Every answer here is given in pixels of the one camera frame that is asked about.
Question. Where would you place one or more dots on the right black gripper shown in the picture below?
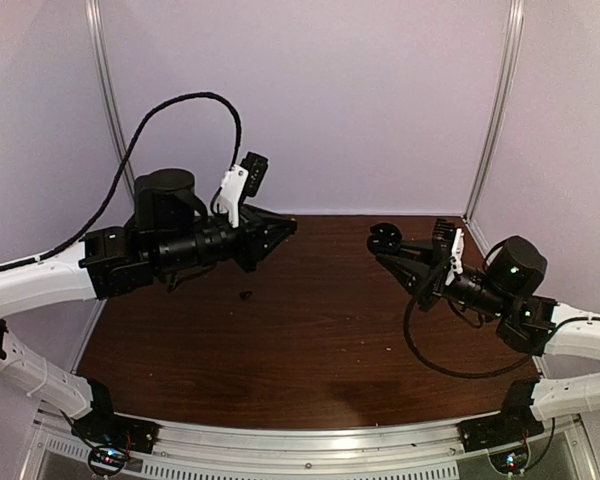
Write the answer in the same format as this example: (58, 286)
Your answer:
(427, 276)

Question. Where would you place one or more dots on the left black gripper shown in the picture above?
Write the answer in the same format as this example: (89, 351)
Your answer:
(254, 235)

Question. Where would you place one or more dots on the black round cap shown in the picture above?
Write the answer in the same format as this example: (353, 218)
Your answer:
(384, 238)

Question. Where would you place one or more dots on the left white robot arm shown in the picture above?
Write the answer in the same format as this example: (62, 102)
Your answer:
(171, 237)

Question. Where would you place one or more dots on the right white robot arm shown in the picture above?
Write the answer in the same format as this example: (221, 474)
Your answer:
(502, 291)

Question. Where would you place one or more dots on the right circuit board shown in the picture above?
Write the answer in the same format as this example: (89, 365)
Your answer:
(510, 461)

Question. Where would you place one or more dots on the circuit board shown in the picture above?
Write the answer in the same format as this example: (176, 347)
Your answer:
(106, 460)
(510, 461)

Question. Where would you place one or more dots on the left circuit board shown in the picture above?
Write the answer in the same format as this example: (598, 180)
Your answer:
(106, 460)

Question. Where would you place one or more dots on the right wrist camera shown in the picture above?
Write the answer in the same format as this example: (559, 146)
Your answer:
(448, 247)

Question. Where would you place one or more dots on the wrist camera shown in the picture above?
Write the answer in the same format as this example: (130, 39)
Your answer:
(239, 182)
(448, 247)

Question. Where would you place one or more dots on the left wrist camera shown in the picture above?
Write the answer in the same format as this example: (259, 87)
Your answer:
(239, 182)

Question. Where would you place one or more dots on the aluminium front rail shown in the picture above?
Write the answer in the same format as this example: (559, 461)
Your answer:
(430, 450)

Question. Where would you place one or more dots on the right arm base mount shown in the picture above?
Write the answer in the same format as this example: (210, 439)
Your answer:
(514, 422)

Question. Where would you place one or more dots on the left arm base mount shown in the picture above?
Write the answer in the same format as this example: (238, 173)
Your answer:
(102, 425)

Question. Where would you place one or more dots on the right aluminium frame post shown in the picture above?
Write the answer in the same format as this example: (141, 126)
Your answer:
(509, 60)

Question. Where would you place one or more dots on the aluminium frame post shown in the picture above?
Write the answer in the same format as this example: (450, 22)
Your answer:
(104, 78)
(509, 60)

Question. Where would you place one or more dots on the left aluminium frame post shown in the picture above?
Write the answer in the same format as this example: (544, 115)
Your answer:
(104, 78)

